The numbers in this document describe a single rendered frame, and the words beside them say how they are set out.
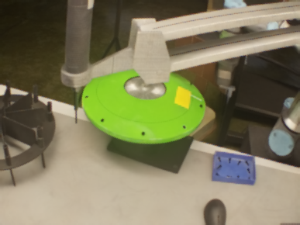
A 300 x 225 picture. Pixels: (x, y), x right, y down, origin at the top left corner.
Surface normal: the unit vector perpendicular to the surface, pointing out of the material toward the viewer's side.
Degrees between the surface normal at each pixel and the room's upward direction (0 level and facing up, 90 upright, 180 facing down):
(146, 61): 90
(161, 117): 17
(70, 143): 0
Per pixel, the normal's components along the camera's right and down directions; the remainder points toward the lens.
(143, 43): 0.17, 0.62
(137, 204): 0.10, -0.78
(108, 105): -0.18, -0.60
